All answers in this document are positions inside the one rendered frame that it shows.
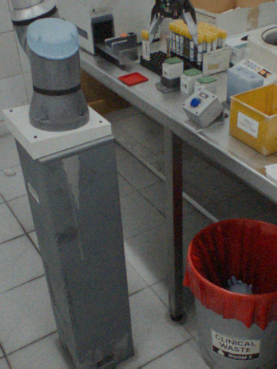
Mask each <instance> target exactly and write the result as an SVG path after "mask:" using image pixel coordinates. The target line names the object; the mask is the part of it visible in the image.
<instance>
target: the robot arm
mask: <svg viewBox="0 0 277 369"><path fill-rule="evenodd" d="M10 2H11V4H12V13H11V14H10V20H11V21H12V24H13V25H14V28H15V31H16V33H17V39H18V42H19V45H20V46H21V48H22V49H23V50H24V51H25V53H26V55H27V57H28V59H29V61H30V68H31V76H32V90H33V92H32V99H31V102H30V108H29V112H28V115H29V122H30V124H31V126H33V127H35V128H37V129H40V130H42V131H45V132H54V133H59V132H67V131H72V130H77V128H80V127H82V126H84V125H86V124H87V123H88V122H89V120H90V111H89V106H87V103H86V100H85V98H84V95H83V92H82V85H81V69H80V53H79V46H80V39H79V32H78V30H77V29H76V27H75V26H74V25H73V23H71V22H70V21H67V20H66V21H64V20H63V19H60V17H59V14H58V10H57V8H56V4H55V2H54V1H53V0H10ZM183 10H185V14H183ZM164 18H172V19H181V20H182V21H183V22H184V24H186V25H187V26H188V29H189V32H190V34H191V35H192V40H193V42H194V44H195V45H196V44H197V40H198V31H197V24H196V16H195V9H194V7H193V5H192V4H191V3H190V0H155V5H154V6H153V7H152V10H151V22H150V25H149V43H150V44H151V43H152V41H153V39H154V37H155V32H156V31H157V30H158V29H159V25H160V24H161V23H162V21H163V19H164Z"/></svg>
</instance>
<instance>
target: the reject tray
mask: <svg viewBox="0 0 277 369"><path fill-rule="evenodd" d="M118 79H119V80H121V81H122V82H123V83H125V84H127V85H128V86H132V85H134V84H139V83H142V82H145V81H148V80H149V79H148V78H146V77H145V76H142V75H141V74H140V73H139V72H138V71H136V72H133V73H130V74H128V75H125V76H120V77H118Z"/></svg>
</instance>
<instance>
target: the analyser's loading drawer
mask: <svg viewBox="0 0 277 369"><path fill-rule="evenodd" d="M94 42H95V46H96V47H97V48H99V49H100V50H102V51H104V52H106V53H107V54H109V55H111V56H112V57H114V58H116V59H118V60H120V65H121V64H124V63H130V62H133V61H136V60H138V59H139V58H138V48H137V47H136V48H133V49H128V42H127V40H124V41H121V38H120V37H114V38H105V39H101V40H95V41H94Z"/></svg>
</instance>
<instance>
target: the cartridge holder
mask: <svg viewBox="0 0 277 369"><path fill-rule="evenodd" d="M155 87H156V88H157V89H160V90H161V91H163V92H164V93H168V92H171V91H174V90H178V89H180V77H177V78H175V79H168V78H166V77H165V76H163V75H161V81H160V82H157V83H155Z"/></svg>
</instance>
